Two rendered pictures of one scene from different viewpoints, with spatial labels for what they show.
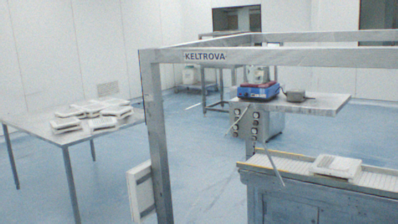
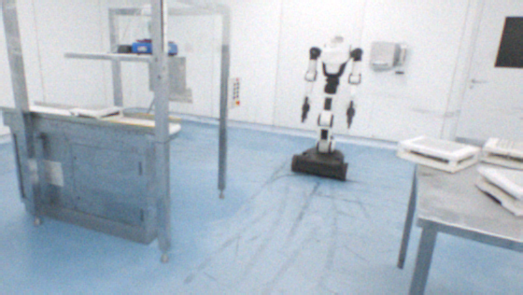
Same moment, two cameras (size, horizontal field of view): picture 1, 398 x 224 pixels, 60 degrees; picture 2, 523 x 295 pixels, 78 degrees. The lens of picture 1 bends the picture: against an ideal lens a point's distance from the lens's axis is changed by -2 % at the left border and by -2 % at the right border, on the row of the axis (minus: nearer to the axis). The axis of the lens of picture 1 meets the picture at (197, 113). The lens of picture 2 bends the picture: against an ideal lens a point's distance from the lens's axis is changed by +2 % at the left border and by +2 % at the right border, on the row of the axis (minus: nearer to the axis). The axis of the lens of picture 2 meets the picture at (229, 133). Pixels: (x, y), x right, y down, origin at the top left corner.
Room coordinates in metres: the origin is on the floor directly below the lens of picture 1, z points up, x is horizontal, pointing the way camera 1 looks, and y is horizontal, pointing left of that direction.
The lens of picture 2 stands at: (4.16, -0.44, 1.33)
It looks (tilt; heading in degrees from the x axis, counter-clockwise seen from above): 15 degrees down; 165
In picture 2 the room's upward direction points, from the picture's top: 2 degrees clockwise
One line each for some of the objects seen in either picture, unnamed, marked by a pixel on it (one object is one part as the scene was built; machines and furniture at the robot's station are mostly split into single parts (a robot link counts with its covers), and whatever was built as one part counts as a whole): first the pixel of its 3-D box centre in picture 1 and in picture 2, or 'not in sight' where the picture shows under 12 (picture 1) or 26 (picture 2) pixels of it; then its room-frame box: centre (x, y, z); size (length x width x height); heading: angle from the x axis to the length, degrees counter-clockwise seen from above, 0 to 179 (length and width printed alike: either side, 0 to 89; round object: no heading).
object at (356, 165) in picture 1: (335, 165); (96, 109); (1.85, -0.78, 0.89); 0.25 x 0.24 x 0.02; 145
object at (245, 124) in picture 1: (249, 121); (167, 76); (2.02, -0.31, 1.14); 0.22 x 0.11 x 0.20; 55
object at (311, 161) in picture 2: not in sight; (323, 153); (1.03, 1.52, 0.19); 0.64 x 0.52 x 0.33; 140
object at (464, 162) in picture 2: (102, 127); (435, 157); (3.03, 0.85, 0.87); 0.24 x 0.24 x 0.02; 20
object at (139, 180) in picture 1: (145, 191); (233, 92); (1.54, 0.27, 0.97); 0.17 x 0.06 x 0.26; 145
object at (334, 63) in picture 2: not in sight; (334, 61); (1.01, 1.54, 1.23); 0.34 x 0.30 x 0.36; 50
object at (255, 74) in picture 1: (258, 66); (155, 23); (2.09, -0.38, 1.45); 0.15 x 0.15 x 0.19
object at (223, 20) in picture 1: (236, 30); not in sight; (8.27, -1.02, 1.43); 1.32 x 0.01 x 1.11; 50
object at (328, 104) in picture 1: (290, 100); (127, 57); (2.02, -0.55, 1.25); 0.62 x 0.38 x 0.04; 55
